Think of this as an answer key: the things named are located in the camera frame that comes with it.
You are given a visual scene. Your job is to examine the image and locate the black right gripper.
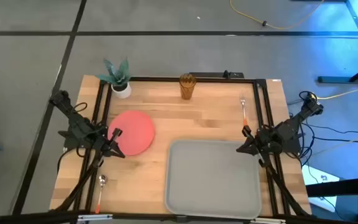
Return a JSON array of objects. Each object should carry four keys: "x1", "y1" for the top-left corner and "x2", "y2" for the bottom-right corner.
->
[{"x1": 236, "y1": 125, "x2": 281, "y2": 156}]

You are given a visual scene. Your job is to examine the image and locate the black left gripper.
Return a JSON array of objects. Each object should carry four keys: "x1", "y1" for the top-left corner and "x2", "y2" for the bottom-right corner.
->
[{"x1": 95, "y1": 128, "x2": 126, "y2": 159}]

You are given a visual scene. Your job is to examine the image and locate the metal fork orange handle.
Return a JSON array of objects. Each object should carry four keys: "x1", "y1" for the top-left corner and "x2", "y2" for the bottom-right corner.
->
[{"x1": 239, "y1": 95, "x2": 249, "y2": 126}]

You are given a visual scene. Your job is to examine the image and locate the red round plate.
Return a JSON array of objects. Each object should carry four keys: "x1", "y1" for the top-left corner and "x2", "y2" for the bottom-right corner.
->
[{"x1": 108, "y1": 110, "x2": 156, "y2": 156}]

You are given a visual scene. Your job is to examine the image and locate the metal spoon orange handle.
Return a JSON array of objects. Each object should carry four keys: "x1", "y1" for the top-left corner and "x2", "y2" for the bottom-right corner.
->
[{"x1": 94, "y1": 174, "x2": 108, "y2": 214}]

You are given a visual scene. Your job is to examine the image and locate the grey plastic tray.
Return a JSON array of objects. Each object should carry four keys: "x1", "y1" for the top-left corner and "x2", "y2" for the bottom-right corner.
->
[{"x1": 165, "y1": 139, "x2": 263, "y2": 220}]

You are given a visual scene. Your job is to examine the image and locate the amber ribbed plastic cup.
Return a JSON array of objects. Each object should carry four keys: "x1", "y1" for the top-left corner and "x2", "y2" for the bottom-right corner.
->
[{"x1": 179, "y1": 73, "x2": 197, "y2": 101}]

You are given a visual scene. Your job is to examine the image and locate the green plant in white pot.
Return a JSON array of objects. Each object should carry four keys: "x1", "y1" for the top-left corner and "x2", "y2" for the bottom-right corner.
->
[{"x1": 95, "y1": 57, "x2": 132, "y2": 100}]

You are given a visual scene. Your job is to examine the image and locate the black box at table edge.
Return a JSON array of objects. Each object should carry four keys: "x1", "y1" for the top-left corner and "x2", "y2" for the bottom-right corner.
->
[{"x1": 188, "y1": 70, "x2": 245, "y2": 79}]

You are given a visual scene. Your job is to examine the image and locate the white paper sheet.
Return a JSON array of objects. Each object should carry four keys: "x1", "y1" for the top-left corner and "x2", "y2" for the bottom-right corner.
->
[{"x1": 301, "y1": 164, "x2": 341, "y2": 213}]

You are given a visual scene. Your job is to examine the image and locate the black rig beam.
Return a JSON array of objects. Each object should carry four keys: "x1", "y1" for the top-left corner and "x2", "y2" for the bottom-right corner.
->
[{"x1": 305, "y1": 175, "x2": 358, "y2": 197}]

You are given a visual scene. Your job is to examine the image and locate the black rig crossbeam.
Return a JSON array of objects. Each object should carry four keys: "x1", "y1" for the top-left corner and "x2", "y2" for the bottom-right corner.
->
[{"x1": 0, "y1": 210, "x2": 358, "y2": 224}]

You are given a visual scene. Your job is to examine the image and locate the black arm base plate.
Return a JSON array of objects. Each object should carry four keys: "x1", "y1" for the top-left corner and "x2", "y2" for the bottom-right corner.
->
[
  {"x1": 63, "y1": 130, "x2": 86, "y2": 150},
  {"x1": 278, "y1": 128, "x2": 303, "y2": 154}
]

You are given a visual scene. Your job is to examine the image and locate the black aluminium table frame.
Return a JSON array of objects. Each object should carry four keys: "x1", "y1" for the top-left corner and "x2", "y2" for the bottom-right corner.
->
[{"x1": 51, "y1": 76, "x2": 312, "y2": 218}]

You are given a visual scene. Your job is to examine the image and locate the silver metal bracket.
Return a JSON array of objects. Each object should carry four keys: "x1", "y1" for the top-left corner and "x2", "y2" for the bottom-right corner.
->
[
  {"x1": 249, "y1": 217, "x2": 287, "y2": 224},
  {"x1": 77, "y1": 213, "x2": 113, "y2": 222}
]

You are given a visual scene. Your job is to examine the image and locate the black floor cable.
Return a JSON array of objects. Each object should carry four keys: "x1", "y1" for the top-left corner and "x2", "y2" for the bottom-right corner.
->
[
  {"x1": 314, "y1": 136, "x2": 358, "y2": 144},
  {"x1": 301, "y1": 122, "x2": 358, "y2": 135}
]

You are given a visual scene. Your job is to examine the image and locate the beige floor cable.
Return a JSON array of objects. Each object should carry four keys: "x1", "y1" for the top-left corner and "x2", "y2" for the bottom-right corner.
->
[{"x1": 309, "y1": 129, "x2": 358, "y2": 157}]

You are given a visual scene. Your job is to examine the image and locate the blue metal table frame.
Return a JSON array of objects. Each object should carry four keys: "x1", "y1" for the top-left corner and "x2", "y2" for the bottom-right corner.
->
[{"x1": 317, "y1": 0, "x2": 358, "y2": 85}]

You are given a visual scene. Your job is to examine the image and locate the yellow extension cord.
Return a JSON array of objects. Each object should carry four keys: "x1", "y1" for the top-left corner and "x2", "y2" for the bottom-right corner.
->
[{"x1": 317, "y1": 81, "x2": 358, "y2": 100}]

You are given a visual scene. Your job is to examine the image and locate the yellow cable with black connector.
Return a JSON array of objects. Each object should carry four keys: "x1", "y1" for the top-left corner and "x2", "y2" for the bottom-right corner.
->
[{"x1": 229, "y1": 0, "x2": 325, "y2": 31}]

